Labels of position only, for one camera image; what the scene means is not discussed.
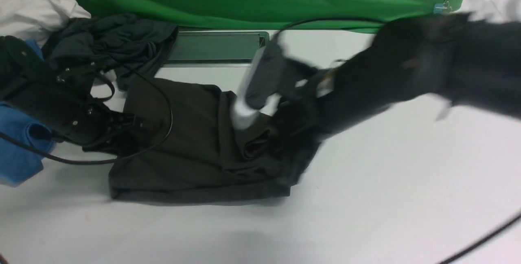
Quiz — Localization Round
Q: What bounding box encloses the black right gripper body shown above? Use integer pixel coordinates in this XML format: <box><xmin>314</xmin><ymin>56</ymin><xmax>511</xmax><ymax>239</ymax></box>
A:
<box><xmin>277</xmin><ymin>15</ymin><xmax>452</xmax><ymax>142</ymax></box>

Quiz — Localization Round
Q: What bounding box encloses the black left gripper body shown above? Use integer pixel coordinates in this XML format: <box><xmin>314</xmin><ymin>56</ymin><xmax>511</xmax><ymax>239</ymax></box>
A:
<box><xmin>1</xmin><ymin>36</ymin><xmax>141</xmax><ymax>152</ymax></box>

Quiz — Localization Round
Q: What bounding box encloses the dark gray long-sleeve top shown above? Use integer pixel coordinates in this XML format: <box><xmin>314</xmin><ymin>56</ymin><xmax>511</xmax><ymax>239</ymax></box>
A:
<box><xmin>108</xmin><ymin>79</ymin><xmax>320</xmax><ymax>205</ymax></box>

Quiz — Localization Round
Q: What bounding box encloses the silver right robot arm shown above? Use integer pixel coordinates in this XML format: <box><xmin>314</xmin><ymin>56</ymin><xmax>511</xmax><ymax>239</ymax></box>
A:
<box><xmin>274</xmin><ymin>13</ymin><xmax>521</xmax><ymax>142</ymax></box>

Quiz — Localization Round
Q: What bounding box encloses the blue binder clip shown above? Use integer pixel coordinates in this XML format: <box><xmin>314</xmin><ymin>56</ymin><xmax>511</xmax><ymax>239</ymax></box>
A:
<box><xmin>432</xmin><ymin>1</ymin><xmax>452</xmax><ymax>15</ymax></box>

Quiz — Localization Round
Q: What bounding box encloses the blue shirt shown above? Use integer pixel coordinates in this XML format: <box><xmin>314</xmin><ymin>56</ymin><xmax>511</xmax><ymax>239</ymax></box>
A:
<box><xmin>0</xmin><ymin>35</ymin><xmax>55</xmax><ymax>186</ymax></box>

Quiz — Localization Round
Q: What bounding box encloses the dark teal shirt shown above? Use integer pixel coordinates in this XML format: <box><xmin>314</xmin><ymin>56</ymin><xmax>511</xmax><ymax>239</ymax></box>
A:
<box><xmin>42</xmin><ymin>14</ymin><xmax>179</xmax><ymax>91</ymax></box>

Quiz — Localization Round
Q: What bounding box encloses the white shirt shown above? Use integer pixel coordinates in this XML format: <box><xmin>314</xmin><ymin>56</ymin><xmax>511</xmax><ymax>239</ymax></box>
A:
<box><xmin>0</xmin><ymin>0</ymin><xmax>91</xmax><ymax>47</ymax></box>

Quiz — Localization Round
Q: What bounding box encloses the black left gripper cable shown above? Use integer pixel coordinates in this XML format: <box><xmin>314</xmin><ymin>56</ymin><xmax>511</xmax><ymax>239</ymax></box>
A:
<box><xmin>0</xmin><ymin>66</ymin><xmax>174</xmax><ymax>166</ymax></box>

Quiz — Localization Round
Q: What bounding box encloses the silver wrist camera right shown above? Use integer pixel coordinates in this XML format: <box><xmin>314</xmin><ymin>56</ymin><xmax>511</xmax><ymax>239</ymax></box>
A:
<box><xmin>230</xmin><ymin>31</ymin><xmax>320</xmax><ymax>132</ymax></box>

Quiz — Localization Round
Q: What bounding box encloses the silver table cable tray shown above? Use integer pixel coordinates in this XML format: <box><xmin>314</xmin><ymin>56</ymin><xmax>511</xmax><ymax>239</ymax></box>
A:
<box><xmin>166</xmin><ymin>31</ymin><xmax>270</xmax><ymax>67</ymax></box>

